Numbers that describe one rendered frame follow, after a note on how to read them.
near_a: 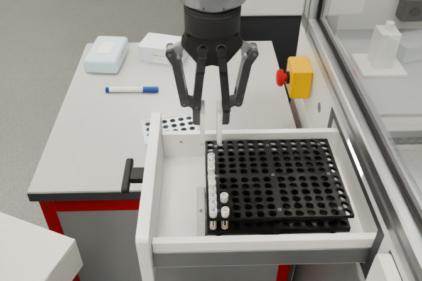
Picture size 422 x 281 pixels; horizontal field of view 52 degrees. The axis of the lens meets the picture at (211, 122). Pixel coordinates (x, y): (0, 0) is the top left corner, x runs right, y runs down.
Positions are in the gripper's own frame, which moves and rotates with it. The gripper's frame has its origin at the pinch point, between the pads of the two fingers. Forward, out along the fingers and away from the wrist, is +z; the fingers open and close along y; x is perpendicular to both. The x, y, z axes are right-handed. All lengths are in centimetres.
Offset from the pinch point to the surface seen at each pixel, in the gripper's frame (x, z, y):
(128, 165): -2.0, 7.3, -13.6
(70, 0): 279, 98, -103
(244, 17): 78, 19, 13
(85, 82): 46, 23, -33
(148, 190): -9.1, 5.7, -9.6
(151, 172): -5.2, 5.7, -9.4
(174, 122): 23.7, 18.8, -7.5
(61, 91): 153, 99, -80
